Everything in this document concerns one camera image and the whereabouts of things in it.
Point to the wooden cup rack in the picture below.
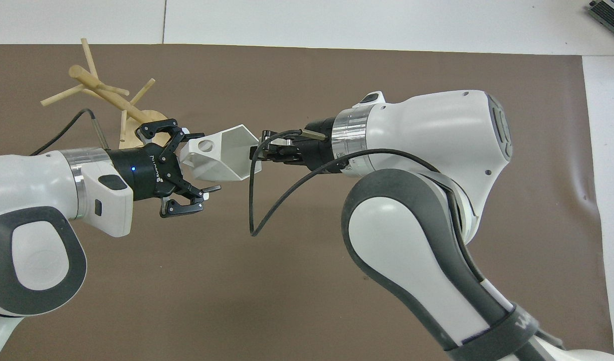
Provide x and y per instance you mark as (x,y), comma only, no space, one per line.
(117,103)

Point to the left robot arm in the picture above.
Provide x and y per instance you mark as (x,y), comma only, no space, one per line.
(31,200)

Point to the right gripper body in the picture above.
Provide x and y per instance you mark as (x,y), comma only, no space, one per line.
(317,145)

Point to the white angular cup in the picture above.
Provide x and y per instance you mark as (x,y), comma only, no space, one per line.
(221,155)

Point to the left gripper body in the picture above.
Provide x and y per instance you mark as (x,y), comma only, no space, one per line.
(136,170)

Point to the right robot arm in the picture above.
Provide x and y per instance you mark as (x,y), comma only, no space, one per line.
(437,150)

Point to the grey ribbed box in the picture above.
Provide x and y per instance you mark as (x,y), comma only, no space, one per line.
(610,12)

